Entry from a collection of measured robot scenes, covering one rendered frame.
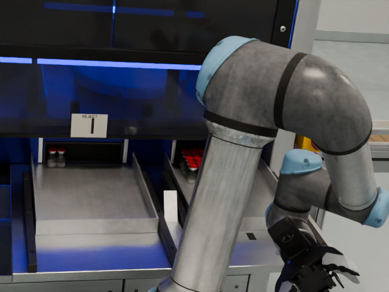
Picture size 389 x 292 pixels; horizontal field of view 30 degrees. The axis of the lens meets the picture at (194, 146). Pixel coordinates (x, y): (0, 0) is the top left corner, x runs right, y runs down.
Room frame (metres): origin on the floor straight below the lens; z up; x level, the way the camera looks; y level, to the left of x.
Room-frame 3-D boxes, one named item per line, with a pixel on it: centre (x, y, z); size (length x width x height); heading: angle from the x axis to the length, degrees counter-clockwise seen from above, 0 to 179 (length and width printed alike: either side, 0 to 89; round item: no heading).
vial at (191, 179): (1.64, 0.00, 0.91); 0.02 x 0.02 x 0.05
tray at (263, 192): (1.60, -0.10, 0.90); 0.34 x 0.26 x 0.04; 16
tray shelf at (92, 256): (1.48, 0.05, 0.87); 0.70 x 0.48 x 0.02; 106
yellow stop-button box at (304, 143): (1.78, -0.30, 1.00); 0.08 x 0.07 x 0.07; 16
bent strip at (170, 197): (1.40, 0.02, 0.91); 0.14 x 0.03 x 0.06; 16
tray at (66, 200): (1.50, 0.23, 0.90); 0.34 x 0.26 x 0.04; 16
